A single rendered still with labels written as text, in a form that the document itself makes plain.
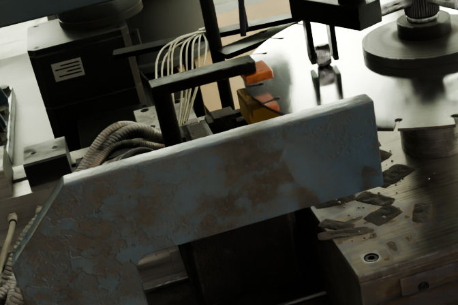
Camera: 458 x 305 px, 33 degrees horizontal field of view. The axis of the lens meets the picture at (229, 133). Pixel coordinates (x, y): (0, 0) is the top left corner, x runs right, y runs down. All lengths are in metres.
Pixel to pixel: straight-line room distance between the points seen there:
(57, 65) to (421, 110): 0.55
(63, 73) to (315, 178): 0.57
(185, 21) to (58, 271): 0.89
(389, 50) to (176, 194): 0.27
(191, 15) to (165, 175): 0.89
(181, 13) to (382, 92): 0.75
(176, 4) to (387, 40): 0.68
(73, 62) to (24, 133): 0.29
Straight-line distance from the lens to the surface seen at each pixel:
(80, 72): 1.02
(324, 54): 0.69
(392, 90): 0.63
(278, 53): 0.75
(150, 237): 0.50
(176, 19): 1.34
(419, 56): 0.67
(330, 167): 0.51
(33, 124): 1.30
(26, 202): 0.82
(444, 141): 0.73
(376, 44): 0.71
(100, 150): 0.70
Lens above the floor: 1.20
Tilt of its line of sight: 25 degrees down
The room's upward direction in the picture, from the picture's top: 12 degrees counter-clockwise
